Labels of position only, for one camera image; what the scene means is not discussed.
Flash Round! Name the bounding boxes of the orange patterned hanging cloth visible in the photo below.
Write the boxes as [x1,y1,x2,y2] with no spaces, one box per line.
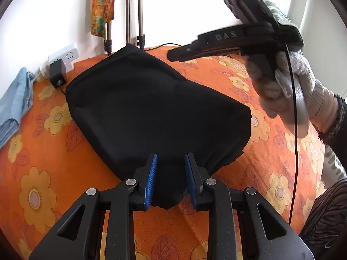
[91,0,117,39]

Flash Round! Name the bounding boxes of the black pants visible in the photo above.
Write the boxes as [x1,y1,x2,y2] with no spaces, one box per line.
[65,46,252,210]

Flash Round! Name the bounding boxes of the white extension socket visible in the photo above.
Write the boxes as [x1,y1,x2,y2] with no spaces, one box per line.
[38,65,51,80]

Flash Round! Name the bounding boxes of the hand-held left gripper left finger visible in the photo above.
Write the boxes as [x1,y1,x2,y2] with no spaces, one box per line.
[28,153,158,260]

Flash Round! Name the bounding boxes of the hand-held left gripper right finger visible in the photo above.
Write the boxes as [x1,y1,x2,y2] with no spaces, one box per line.
[184,153,315,260]

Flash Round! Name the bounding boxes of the person's right hand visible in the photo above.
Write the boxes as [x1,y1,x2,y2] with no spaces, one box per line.
[245,51,338,139]

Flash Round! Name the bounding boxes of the metal tube stand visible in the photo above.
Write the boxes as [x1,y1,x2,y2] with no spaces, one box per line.
[104,0,148,55]

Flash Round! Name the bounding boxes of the person's dark striped clothing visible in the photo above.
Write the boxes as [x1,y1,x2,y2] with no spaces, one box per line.
[298,179,347,260]

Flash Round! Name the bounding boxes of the orange floral blanket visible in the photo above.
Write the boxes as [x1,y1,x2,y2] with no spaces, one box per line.
[0,43,326,260]

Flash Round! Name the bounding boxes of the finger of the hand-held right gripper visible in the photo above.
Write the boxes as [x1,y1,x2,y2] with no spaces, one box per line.
[167,23,246,62]

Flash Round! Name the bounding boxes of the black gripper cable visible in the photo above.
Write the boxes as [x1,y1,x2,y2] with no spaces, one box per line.
[285,43,300,226]

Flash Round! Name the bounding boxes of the folded light blue jeans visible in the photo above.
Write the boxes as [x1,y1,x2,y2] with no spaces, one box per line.
[0,67,36,149]

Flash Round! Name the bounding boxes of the striped grey cloth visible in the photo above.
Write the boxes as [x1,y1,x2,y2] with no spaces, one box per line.
[260,0,299,28]

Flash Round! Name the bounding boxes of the white power strip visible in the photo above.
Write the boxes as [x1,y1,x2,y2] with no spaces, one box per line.
[48,43,79,71]

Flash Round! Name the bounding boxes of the black power adapter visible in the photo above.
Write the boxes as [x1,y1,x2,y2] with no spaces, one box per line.
[49,61,68,88]

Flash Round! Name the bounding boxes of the person's right forearm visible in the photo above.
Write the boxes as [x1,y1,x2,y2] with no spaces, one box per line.
[312,93,347,185]

